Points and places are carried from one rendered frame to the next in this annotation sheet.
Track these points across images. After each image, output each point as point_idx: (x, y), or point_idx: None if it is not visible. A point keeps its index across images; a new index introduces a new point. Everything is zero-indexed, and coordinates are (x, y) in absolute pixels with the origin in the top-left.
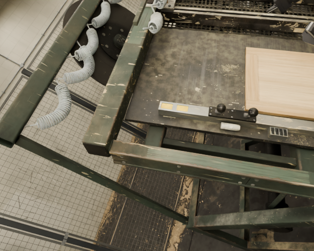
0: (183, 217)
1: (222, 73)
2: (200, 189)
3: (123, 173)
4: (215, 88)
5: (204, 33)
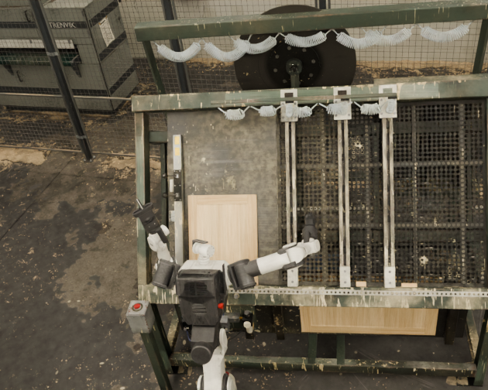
0: None
1: (223, 176)
2: (282, 192)
3: (357, 68)
4: (206, 172)
5: (273, 155)
